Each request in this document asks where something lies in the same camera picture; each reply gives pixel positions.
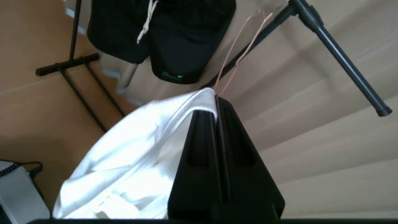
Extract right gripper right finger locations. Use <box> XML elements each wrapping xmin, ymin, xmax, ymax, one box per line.
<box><xmin>215</xmin><ymin>95</ymin><xmax>285</xmax><ymax>219</ymax></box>

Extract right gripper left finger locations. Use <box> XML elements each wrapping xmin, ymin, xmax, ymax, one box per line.
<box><xmin>167</xmin><ymin>108</ymin><xmax>223</xmax><ymax>219</ymax></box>

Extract white garment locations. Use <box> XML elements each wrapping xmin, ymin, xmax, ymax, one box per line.
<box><xmin>52</xmin><ymin>86</ymin><xmax>218</xmax><ymax>220</ymax></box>

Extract pink clothes hanger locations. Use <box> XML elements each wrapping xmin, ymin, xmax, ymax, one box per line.
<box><xmin>213</xmin><ymin>8</ymin><xmax>274</xmax><ymax>96</ymax></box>

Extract black shorts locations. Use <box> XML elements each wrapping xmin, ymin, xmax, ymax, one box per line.
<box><xmin>86</xmin><ymin>0</ymin><xmax>237</xmax><ymax>85</ymax></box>

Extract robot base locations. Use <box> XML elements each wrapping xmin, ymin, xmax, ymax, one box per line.
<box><xmin>0</xmin><ymin>160</ymin><xmax>52</xmax><ymax>224</ymax></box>

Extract black clothes rack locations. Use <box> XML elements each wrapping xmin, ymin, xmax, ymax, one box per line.
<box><xmin>35</xmin><ymin>0</ymin><xmax>393</xmax><ymax>133</ymax></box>

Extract beige curtain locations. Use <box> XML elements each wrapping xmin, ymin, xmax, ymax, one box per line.
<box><xmin>64</xmin><ymin>0</ymin><xmax>398</xmax><ymax>219</ymax></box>

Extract black cable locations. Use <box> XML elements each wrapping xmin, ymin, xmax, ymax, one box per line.
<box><xmin>0</xmin><ymin>161</ymin><xmax>44</xmax><ymax>180</ymax></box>

